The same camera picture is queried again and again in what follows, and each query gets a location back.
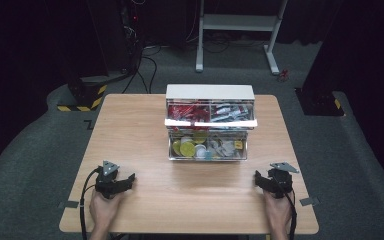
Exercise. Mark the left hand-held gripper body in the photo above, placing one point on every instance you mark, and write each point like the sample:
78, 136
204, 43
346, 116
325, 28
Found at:
106, 181

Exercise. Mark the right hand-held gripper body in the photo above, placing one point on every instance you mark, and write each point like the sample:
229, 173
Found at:
282, 181

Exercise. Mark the clear organizer box white lid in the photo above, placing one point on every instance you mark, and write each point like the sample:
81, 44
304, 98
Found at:
210, 91

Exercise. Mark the person's right hand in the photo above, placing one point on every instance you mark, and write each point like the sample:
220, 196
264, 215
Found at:
279, 211

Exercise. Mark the person's left hand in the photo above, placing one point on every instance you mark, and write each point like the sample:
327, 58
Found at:
101, 210

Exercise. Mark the small yellow packet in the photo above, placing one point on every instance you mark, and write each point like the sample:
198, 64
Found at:
238, 144

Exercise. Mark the heap of clear creamer packets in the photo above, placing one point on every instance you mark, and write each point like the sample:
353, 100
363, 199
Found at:
223, 148

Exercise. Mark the small blue packet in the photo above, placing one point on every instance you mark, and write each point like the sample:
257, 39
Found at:
208, 155

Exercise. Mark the yellow-green lid capsule cup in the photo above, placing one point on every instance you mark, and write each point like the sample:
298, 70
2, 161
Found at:
187, 149
176, 147
200, 136

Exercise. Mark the white capsule cup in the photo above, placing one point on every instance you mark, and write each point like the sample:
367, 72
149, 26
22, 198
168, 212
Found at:
186, 139
200, 151

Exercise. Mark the pile of silver stick packets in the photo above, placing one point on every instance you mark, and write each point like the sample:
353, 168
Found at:
231, 112

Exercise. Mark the yellow-black striped stand base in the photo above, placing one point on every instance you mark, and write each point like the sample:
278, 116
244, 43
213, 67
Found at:
86, 98

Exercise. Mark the dark stand base yellow mark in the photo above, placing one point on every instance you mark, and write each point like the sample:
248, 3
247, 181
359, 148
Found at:
320, 103

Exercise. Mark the pile of red stick packets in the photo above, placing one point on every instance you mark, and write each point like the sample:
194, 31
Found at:
188, 112

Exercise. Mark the small red floor object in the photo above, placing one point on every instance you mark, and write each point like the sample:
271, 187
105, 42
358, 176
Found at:
282, 75

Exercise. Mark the white metal stand frame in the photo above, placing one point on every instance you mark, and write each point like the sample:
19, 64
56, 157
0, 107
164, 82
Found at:
238, 22

